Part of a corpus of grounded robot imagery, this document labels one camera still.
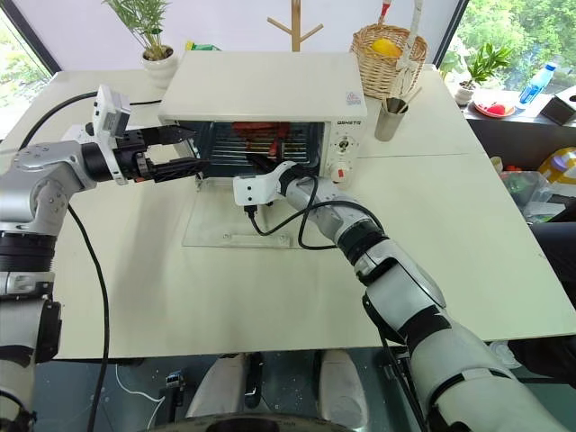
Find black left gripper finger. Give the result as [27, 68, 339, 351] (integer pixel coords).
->
[143, 126, 198, 147]
[152, 157, 211, 184]

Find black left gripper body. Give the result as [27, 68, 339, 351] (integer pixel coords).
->
[112, 129, 158, 184]

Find glass toaster oven door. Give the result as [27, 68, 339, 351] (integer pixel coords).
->
[181, 175, 312, 250]

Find white toaster oven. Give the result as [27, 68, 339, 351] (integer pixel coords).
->
[157, 50, 368, 193]

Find red sausages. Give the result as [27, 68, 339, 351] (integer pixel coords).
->
[230, 121, 290, 142]

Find white power strip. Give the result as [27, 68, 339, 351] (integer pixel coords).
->
[61, 122, 95, 145]

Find potted plant in white pot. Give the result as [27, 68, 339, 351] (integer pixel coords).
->
[102, 0, 177, 90]

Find steel cup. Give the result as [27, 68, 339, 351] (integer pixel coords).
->
[374, 95, 411, 142]

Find wooden branch coat rack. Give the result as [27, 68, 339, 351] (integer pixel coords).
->
[265, 0, 326, 53]

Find woven wicker basket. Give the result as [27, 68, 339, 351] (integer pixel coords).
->
[349, 23, 429, 101]

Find yellow fruit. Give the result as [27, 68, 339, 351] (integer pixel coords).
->
[369, 38, 402, 59]

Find small plant in white pot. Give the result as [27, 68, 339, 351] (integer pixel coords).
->
[453, 41, 515, 107]

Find white robot left leg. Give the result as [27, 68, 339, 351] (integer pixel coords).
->
[185, 354, 248, 420]

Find white robot leg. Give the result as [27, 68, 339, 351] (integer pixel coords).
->
[185, 354, 248, 420]
[318, 349, 369, 429]

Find plate with red fruit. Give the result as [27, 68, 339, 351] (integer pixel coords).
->
[472, 88, 518, 120]

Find white robot right leg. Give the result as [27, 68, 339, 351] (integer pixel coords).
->
[318, 349, 369, 429]

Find dark rounded robot torso rim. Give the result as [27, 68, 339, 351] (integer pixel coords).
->
[155, 414, 377, 432]

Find clear plastic bags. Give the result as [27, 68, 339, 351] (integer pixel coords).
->
[498, 167, 569, 225]

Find plastic water bottle blue label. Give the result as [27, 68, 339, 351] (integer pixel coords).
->
[518, 62, 560, 108]

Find yellow round object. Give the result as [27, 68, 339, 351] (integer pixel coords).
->
[536, 145, 576, 186]

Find black tissue box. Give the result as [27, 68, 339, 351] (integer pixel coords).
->
[539, 86, 576, 128]

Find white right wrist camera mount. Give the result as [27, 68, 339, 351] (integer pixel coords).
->
[232, 161, 294, 209]

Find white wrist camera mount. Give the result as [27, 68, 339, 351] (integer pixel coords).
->
[91, 84, 134, 186]
[232, 161, 294, 209]

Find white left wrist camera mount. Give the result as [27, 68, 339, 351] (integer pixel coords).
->
[91, 84, 134, 186]

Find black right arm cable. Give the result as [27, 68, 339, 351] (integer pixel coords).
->
[242, 175, 375, 251]

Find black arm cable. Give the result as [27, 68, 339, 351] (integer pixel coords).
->
[17, 91, 112, 432]
[242, 175, 375, 251]

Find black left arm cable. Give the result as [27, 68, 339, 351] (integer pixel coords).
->
[17, 91, 112, 432]

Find thin white floor cable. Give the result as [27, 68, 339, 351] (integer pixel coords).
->
[113, 363, 164, 407]

